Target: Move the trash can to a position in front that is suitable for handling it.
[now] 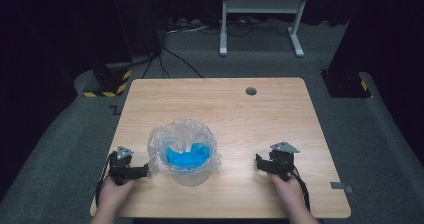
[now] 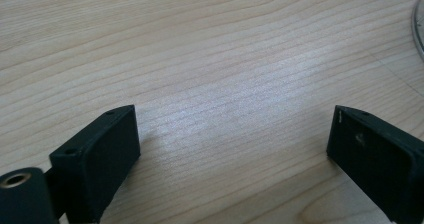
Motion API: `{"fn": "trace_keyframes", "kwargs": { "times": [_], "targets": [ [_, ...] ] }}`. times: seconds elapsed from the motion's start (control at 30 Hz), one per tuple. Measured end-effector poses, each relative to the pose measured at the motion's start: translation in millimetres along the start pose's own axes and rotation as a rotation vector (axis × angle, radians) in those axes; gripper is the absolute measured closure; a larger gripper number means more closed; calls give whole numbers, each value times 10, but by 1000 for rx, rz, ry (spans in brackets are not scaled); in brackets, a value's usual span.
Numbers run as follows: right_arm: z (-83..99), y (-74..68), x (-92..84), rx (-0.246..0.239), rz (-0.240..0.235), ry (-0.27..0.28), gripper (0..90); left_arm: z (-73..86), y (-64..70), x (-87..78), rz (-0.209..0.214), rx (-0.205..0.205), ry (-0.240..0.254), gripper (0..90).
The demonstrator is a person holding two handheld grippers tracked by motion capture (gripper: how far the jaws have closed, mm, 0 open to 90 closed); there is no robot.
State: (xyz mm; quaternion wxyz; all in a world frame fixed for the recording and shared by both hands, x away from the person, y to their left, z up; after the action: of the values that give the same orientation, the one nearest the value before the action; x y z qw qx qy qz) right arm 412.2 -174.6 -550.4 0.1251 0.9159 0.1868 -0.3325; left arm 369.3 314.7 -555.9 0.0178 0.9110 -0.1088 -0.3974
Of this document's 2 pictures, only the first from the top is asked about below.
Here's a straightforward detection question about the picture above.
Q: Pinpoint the person's left hand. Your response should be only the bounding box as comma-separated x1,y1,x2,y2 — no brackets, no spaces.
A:
98,176,138,213

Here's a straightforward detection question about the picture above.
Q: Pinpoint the clear plastic bin liner bag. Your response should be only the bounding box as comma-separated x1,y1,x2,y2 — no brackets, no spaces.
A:
147,118,223,182

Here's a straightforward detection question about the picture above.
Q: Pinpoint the tangle of floor cables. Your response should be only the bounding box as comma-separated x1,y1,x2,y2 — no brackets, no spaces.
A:
206,16,292,38

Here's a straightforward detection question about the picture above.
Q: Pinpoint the power strip with plugs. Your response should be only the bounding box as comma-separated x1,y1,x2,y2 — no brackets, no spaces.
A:
165,16,211,35

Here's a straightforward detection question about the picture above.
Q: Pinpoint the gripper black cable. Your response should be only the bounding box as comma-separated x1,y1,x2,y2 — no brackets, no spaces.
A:
291,167,312,213
95,151,114,208

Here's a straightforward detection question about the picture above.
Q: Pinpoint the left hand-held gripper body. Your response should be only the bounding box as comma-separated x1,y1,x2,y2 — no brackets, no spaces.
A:
107,145,145,187

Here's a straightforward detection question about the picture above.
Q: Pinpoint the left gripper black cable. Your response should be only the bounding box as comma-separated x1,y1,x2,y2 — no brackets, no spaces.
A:
95,151,114,208

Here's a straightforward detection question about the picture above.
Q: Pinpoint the small translucent trash bin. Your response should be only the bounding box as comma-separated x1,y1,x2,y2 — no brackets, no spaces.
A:
158,130,218,188

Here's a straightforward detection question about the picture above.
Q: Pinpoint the white metal stand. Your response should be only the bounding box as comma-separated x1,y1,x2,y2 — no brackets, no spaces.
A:
218,0,313,59

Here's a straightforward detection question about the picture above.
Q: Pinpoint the black base with hazard stripes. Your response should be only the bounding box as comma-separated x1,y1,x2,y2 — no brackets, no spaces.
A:
82,61,133,98
319,69,373,99

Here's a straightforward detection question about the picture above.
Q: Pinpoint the blue crumpled waste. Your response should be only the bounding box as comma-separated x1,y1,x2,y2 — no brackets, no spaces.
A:
165,142,212,170

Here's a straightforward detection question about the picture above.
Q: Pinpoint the person's right hand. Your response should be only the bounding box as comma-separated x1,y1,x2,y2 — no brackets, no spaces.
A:
267,172,307,210

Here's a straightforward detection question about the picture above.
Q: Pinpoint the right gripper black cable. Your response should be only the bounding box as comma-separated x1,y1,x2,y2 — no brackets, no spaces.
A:
291,167,312,213

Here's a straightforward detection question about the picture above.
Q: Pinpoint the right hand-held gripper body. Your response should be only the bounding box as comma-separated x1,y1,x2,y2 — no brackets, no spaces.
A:
265,141,301,182

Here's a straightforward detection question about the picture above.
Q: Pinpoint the black floor cable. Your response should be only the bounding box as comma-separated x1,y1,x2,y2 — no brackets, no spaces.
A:
141,45,204,80

